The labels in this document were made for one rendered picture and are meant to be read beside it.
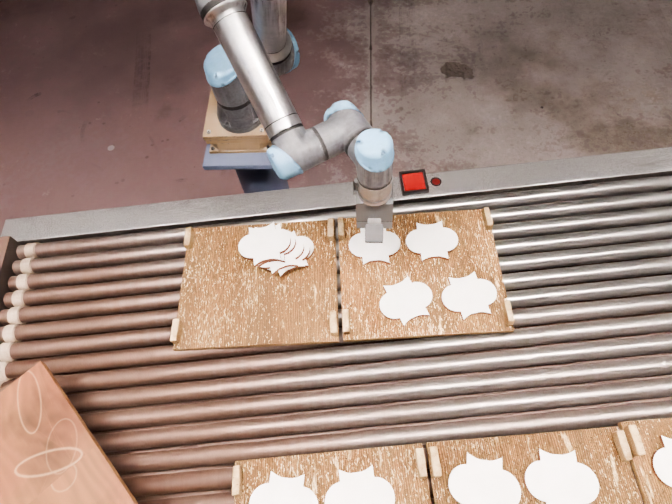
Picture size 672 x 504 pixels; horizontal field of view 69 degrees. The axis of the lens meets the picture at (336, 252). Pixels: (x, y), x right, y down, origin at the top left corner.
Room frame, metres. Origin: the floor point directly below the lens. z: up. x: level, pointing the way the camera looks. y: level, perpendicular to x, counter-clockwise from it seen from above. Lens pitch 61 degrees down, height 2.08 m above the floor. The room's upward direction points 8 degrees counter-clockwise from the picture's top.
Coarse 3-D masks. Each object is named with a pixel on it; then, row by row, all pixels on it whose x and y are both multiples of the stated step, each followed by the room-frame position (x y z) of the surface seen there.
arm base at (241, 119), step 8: (248, 104) 1.11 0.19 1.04; (224, 112) 1.11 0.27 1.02; (232, 112) 1.10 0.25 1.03; (240, 112) 1.10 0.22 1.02; (248, 112) 1.10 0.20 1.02; (224, 120) 1.12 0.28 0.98; (232, 120) 1.10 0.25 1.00; (240, 120) 1.09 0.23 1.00; (248, 120) 1.09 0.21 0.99; (256, 120) 1.10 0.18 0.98; (224, 128) 1.11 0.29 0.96; (232, 128) 1.09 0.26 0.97; (240, 128) 1.09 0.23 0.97; (248, 128) 1.09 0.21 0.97
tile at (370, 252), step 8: (384, 232) 0.67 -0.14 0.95; (352, 240) 0.66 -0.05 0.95; (360, 240) 0.65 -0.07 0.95; (384, 240) 0.64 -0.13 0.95; (392, 240) 0.64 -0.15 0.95; (352, 248) 0.63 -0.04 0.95; (360, 248) 0.63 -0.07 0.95; (368, 248) 0.62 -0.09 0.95; (376, 248) 0.62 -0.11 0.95; (384, 248) 0.62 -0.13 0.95; (392, 248) 0.61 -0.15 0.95; (360, 256) 0.60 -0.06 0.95; (368, 256) 0.60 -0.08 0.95; (376, 256) 0.60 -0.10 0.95; (384, 256) 0.59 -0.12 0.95
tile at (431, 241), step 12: (420, 228) 0.66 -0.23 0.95; (432, 228) 0.66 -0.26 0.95; (444, 228) 0.65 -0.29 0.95; (408, 240) 0.63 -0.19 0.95; (420, 240) 0.63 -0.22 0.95; (432, 240) 0.62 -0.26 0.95; (444, 240) 0.62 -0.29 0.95; (456, 240) 0.61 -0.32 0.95; (420, 252) 0.59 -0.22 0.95; (432, 252) 0.59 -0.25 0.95; (444, 252) 0.58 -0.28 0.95
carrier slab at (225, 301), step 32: (256, 224) 0.76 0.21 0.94; (288, 224) 0.74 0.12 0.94; (320, 224) 0.73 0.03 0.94; (192, 256) 0.68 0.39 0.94; (224, 256) 0.67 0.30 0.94; (320, 256) 0.63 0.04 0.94; (192, 288) 0.59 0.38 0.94; (224, 288) 0.57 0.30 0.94; (256, 288) 0.56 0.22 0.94; (288, 288) 0.55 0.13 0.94; (320, 288) 0.53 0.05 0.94; (192, 320) 0.50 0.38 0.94; (224, 320) 0.48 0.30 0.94; (256, 320) 0.47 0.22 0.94; (288, 320) 0.46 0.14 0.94; (320, 320) 0.45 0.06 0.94
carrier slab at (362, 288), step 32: (352, 224) 0.71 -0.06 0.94; (448, 224) 0.67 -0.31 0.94; (480, 224) 0.66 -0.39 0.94; (352, 256) 0.61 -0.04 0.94; (416, 256) 0.59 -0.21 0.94; (448, 256) 0.57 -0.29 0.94; (480, 256) 0.56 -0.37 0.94; (352, 288) 0.52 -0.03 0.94; (352, 320) 0.44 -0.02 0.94; (384, 320) 0.42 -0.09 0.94; (416, 320) 0.41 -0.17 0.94; (448, 320) 0.40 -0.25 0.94; (480, 320) 0.39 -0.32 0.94
